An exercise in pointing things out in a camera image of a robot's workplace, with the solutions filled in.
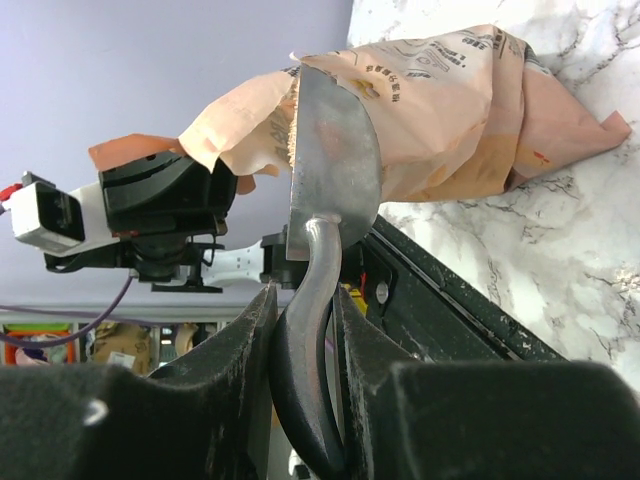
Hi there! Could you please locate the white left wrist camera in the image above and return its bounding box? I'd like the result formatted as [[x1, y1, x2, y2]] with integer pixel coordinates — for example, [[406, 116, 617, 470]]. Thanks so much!
[[1, 172, 117, 258]]

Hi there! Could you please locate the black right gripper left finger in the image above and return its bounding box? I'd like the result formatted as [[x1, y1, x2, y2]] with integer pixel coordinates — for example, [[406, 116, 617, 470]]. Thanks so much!
[[1, 285, 277, 479]]

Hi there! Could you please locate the silver metal scoop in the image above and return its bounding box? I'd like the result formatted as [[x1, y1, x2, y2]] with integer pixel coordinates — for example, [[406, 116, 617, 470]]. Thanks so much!
[[268, 65, 382, 479]]

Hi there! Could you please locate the beige cat litter bag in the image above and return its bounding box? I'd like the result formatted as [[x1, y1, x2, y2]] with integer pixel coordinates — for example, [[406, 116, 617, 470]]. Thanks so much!
[[89, 24, 631, 202]]

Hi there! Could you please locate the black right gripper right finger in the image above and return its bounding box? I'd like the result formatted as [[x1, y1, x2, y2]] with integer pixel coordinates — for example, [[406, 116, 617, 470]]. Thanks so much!
[[333, 290, 639, 479]]

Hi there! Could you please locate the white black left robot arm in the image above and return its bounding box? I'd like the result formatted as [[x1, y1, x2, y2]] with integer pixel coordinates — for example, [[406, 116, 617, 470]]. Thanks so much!
[[44, 151, 302, 293]]

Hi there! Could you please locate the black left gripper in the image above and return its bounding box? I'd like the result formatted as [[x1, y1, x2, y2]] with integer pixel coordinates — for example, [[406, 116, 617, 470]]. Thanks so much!
[[42, 151, 238, 273]]

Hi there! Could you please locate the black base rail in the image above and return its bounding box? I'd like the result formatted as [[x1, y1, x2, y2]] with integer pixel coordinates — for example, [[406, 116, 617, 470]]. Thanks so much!
[[341, 217, 564, 362]]

